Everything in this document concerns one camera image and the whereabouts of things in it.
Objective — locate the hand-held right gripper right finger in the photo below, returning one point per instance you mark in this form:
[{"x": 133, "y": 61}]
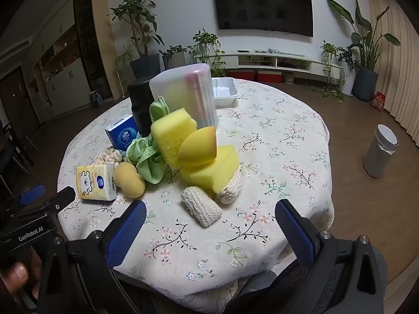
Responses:
[{"x": 294, "y": 232}]

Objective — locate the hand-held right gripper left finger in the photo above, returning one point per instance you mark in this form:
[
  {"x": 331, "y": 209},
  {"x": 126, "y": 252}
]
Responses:
[{"x": 126, "y": 235}]

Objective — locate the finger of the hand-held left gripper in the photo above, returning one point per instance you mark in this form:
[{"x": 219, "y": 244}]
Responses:
[
  {"x": 62, "y": 196},
  {"x": 32, "y": 192}
]

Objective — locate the yellow tissue pack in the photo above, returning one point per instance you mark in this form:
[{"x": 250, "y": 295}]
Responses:
[{"x": 95, "y": 181}]

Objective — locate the yellow gourd-shaped makeup sponge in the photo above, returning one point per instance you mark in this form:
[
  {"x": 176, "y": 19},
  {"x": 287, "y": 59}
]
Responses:
[{"x": 131, "y": 181}]

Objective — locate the cream knitted scrunchie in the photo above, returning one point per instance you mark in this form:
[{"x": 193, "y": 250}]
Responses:
[{"x": 108, "y": 155}]

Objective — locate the green cloth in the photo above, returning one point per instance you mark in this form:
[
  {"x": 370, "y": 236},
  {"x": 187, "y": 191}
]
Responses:
[{"x": 147, "y": 163}]

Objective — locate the cream knitted cloth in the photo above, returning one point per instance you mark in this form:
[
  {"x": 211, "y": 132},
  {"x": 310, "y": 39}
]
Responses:
[{"x": 232, "y": 189}]

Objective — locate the cream knitted roll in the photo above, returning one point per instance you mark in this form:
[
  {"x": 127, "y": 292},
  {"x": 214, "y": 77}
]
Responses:
[{"x": 201, "y": 206}]

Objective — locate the blue tissue pack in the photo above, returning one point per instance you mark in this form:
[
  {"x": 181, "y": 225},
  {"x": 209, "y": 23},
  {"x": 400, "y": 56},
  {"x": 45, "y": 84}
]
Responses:
[{"x": 124, "y": 134}]

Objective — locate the yellow rectangular sponge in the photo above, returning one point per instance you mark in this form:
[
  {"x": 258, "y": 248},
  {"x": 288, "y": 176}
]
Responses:
[
  {"x": 167, "y": 134},
  {"x": 212, "y": 170}
]

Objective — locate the yellow egg-shaped makeup sponge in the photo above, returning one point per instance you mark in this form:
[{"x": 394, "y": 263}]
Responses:
[{"x": 196, "y": 148}]

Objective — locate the white plastic tray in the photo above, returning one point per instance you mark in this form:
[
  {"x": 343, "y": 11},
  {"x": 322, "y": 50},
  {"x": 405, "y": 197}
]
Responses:
[{"x": 226, "y": 93}]

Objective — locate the person's left hand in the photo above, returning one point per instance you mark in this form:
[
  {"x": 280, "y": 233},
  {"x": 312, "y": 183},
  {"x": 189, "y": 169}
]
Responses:
[{"x": 18, "y": 273}]

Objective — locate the dark dining chair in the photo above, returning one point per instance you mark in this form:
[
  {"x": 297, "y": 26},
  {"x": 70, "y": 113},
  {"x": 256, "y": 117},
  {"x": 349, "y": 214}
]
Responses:
[{"x": 13, "y": 150}]

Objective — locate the floral tablecloth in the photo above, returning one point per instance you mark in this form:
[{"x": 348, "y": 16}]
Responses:
[{"x": 268, "y": 157}]

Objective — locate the dark brown door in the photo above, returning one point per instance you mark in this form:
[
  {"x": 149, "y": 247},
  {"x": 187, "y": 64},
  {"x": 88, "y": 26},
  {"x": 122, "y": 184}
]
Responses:
[{"x": 16, "y": 98}]

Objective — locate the blue toy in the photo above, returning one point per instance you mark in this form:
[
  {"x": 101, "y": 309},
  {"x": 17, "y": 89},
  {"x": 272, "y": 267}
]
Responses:
[{"x": 95, "y": 98}]

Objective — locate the grey cylindrical trash can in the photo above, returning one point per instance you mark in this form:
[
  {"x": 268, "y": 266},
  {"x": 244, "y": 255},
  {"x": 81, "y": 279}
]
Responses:
[{"x": 378, "y": 157}]

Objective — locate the black cylindrical container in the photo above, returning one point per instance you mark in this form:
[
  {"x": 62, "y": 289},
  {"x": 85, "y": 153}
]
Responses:
[{"x": 139, "y": 104}]

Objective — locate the potted grass plant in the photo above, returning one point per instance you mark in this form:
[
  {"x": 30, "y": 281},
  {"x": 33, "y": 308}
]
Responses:
[{"x": 123, "y": 59}]

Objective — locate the tall potted tree dark pot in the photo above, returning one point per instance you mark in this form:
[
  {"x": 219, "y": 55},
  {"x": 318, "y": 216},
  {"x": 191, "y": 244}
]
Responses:
[{"x": 144, "y": 65}]

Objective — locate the small white empty pot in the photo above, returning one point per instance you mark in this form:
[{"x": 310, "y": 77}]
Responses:
[{"x": 288, "y": 77}]

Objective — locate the red printed box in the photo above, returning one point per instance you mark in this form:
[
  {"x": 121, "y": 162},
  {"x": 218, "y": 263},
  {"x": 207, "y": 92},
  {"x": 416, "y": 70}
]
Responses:
[{"x": 378, "y": 101}]

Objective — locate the red storage box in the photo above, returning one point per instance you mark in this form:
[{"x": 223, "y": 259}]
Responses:
[
  {"x": 241, "y": 75},
  {"x": 269, "y": 77}
]

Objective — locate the dark glass display cabinet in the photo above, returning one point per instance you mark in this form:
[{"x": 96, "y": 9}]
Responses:
[{"x": 88, "y": 39}]

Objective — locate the plant in smooth white pot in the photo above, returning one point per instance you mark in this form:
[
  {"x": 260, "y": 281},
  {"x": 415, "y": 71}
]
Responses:
[{"x": 349, "y": 81}]

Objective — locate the large-leaf plant in dark pot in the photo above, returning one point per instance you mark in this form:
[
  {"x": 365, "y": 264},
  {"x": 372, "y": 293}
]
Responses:
[{"x": 366, "y": 83}]

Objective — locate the frosted translucent plastic container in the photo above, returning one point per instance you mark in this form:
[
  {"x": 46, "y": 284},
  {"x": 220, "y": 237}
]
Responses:
[{"x": 183, "y": 78}]

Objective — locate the plant in ribbed white pot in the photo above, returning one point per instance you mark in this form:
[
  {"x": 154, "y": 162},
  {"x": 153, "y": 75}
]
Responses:
[{"x": 175, "y": 59}]

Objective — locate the white television cabinet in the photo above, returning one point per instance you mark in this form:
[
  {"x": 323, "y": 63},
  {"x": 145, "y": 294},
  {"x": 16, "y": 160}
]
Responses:
[{"x": 262, "y": 56}]

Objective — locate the clutter of small items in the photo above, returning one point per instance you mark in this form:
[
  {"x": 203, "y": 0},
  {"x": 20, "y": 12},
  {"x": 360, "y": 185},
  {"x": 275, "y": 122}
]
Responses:
[{"x": 270, "y": 50}]

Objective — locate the trailing vine plant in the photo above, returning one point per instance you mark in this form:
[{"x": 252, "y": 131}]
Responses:
[{"x": 330, "y": 52}]

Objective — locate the beige curtain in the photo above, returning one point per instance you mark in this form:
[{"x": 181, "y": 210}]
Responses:
[{"x": 399, "y": 72}]

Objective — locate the trailing pothos plant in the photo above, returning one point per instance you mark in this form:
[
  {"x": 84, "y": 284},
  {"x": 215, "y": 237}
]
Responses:
[{"x": 206, "y": 42}]

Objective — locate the white wall cabinet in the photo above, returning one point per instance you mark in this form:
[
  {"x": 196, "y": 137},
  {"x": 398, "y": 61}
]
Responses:
[{"x": 65, "y": 81}]

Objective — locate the wall-mounted black television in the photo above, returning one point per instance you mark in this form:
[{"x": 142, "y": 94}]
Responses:
[{"x": 262, "y": 6}]

